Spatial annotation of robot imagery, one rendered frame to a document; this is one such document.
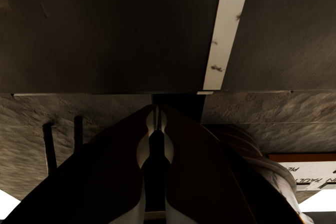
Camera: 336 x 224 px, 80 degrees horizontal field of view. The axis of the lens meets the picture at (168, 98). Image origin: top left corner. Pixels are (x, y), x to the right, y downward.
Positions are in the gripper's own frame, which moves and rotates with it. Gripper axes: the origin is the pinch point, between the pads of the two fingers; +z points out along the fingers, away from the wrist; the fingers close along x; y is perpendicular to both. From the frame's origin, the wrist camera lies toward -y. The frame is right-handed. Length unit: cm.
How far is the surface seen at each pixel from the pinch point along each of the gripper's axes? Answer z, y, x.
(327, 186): 24, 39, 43
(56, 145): 19.9, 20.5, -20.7
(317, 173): 22, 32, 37
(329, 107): 9.4, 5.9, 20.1
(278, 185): 7.5, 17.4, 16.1
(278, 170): 9.5, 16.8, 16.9
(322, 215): 349, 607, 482
